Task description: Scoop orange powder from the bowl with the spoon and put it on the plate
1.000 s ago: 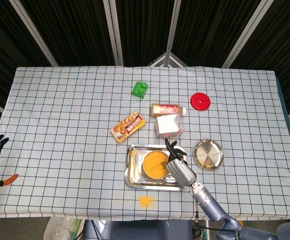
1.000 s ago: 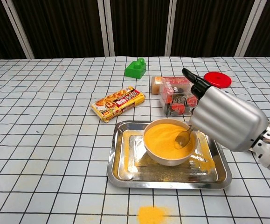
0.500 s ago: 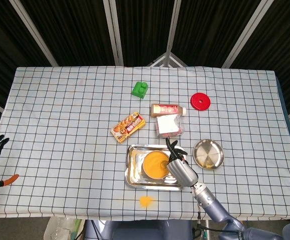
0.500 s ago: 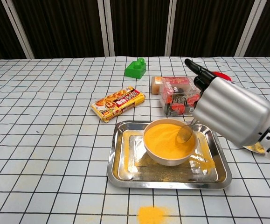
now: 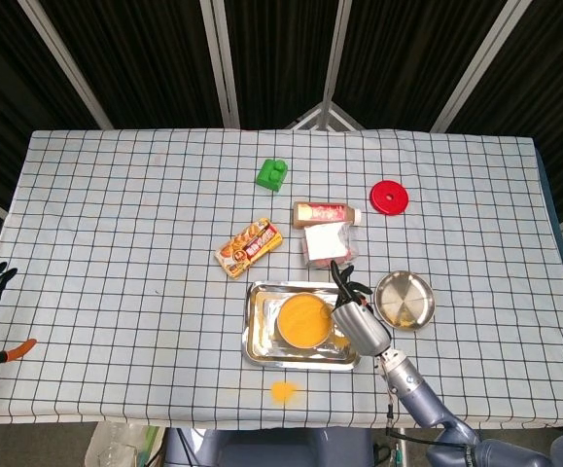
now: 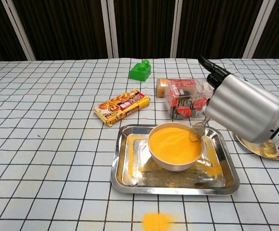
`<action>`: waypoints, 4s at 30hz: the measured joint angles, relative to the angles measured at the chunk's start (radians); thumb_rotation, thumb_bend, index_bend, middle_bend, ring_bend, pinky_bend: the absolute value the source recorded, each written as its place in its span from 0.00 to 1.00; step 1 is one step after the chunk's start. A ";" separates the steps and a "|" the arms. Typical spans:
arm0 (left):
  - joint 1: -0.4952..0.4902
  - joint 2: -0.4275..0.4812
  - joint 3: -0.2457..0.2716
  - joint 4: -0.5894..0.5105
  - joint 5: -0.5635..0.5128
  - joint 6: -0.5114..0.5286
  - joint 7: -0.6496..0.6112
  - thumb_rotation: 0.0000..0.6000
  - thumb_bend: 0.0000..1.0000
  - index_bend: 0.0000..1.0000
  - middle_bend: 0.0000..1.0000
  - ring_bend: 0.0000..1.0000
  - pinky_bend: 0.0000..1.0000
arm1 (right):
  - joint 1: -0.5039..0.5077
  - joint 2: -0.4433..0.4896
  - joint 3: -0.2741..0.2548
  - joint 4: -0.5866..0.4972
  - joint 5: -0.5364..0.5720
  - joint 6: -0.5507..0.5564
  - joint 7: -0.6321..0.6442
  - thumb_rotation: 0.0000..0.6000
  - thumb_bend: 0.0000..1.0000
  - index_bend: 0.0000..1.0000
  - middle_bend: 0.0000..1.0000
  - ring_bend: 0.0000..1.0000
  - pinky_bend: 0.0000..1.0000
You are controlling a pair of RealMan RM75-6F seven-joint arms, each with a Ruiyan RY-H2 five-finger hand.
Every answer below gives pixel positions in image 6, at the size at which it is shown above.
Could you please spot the orange powder pile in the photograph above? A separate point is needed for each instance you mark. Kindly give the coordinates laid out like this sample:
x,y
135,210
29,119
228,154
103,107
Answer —
x,y
156,222

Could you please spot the white bowl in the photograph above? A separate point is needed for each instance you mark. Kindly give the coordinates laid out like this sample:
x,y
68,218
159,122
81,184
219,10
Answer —
x,y
175,166

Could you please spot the green toy building brick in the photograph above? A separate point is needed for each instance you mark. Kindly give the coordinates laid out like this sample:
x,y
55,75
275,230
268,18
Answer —
x,y
139,72

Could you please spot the yellow-orange powder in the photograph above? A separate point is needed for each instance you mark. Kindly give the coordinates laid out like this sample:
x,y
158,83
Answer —
x,y
170,146

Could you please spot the clear box with red sachets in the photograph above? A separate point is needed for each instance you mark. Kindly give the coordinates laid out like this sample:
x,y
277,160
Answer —
x,y
185,106

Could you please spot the round steel plate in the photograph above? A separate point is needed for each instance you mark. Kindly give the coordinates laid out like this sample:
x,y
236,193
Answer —
x,y
262,151

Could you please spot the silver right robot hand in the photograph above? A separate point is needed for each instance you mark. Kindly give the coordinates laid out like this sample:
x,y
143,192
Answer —
x,y
245,108

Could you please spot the clear plastic spoon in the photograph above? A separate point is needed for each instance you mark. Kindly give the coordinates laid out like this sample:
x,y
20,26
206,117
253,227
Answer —
x,y
197,131

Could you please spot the yellow snack packet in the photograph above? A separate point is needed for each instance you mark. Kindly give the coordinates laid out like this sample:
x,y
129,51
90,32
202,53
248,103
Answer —
x,y
122,106

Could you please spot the rectangular steel tray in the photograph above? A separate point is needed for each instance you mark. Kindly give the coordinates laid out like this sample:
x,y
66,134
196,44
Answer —
x,y
129,168

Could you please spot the brown drink bottle red label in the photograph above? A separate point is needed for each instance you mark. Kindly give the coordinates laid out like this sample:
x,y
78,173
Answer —
x,y
161,89

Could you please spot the white black checked tablecloth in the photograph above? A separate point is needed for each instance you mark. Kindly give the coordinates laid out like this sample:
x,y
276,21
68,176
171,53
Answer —
x,y
33,144

